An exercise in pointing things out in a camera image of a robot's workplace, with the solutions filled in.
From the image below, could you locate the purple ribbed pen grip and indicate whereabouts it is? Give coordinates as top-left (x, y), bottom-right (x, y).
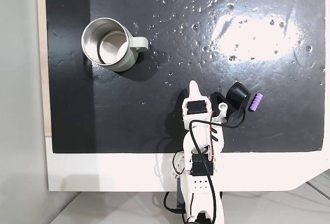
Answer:
top-left (247, 93), bottom-right (263, 112)

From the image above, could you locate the black glossy mat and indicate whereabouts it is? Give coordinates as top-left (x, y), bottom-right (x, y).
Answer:
top-left (45, 0), bottom-right (326, 154)

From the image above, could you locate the beige wooden board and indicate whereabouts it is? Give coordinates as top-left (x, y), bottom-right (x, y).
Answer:
top-left (36, 0), bottom-right (54, 139)

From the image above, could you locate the black camera box with mount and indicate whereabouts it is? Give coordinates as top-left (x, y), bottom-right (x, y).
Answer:
top-left (209, 81), bottom-right (252, 126)

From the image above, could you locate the steel mug with pale handle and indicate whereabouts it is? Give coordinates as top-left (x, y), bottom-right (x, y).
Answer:
top-left (81, 17), bottom-right (150, 73)

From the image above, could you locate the black cable with plug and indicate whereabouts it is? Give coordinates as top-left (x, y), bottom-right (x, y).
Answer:
top-left (163, 191), bottom-right (187, 221)

